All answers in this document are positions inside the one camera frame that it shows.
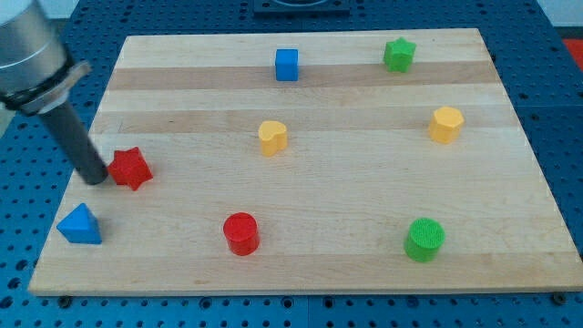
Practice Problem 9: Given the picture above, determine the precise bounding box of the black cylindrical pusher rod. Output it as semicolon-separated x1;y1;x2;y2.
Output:
39;101;108;185

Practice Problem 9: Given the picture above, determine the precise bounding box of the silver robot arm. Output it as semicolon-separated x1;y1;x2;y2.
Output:
1;0;107;185

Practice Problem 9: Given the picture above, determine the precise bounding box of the blue triangle block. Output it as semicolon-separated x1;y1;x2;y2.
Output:
56;203;102;244

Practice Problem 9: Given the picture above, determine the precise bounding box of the yellow heart block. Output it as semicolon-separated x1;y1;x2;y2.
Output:
258;120;288;157

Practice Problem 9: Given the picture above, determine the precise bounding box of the red star block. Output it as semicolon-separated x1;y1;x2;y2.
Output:
107;147;153;191

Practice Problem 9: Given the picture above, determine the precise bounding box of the red cylinder block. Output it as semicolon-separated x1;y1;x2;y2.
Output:
223;212;261;256

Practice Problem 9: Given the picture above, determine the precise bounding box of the blue cube block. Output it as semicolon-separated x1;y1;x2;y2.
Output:
275;48;299;81

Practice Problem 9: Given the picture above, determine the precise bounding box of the wooden board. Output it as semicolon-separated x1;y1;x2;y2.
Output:
28;28;582;296

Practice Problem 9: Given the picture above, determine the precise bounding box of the green star block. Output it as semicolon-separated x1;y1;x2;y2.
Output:
383;37;416;73

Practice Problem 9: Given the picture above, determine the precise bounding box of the green cylinder block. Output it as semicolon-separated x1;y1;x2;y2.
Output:
404;218;445;262

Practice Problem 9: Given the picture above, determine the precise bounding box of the yellow hexagon block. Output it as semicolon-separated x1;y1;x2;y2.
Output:
428;107;465;144

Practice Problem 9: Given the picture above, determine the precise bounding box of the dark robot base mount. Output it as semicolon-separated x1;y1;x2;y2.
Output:
251;0;352;15

